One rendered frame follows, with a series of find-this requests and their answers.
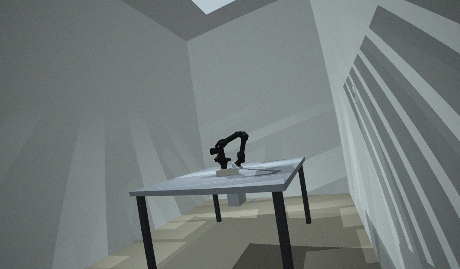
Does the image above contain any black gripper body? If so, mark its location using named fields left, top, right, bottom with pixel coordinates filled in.
left=218, top=152, right=231, bottom=162

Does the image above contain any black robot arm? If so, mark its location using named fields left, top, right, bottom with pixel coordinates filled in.
left=210, top=131, right=249, bottom=167

